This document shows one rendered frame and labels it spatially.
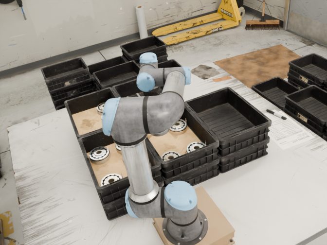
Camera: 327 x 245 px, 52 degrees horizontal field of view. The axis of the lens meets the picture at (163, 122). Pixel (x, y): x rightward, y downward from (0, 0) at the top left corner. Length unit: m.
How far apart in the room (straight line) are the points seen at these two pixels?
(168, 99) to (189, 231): 0.58
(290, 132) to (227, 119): 0.38
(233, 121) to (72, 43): 3.40
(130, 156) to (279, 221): 0.78
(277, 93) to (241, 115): 1.29
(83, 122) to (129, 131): 1.05
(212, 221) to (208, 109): 0.75
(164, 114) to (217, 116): 0.96
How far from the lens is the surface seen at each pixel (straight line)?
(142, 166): 1.14
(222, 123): 1.87
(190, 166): 1.61
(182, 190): 1.27
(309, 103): 2.89
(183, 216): 1.30
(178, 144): 1.75
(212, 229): 1.44
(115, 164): 1.70
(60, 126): 2.31
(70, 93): 3.25
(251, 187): 1.71
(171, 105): 1.00
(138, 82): 1.36
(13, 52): 4.84
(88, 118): 2.06
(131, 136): 1.02
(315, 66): 3.42
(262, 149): 1.82
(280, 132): 2.03
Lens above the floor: 1.97
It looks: 37 degrees down
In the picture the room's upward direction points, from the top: 8 degrees counter-clockwise
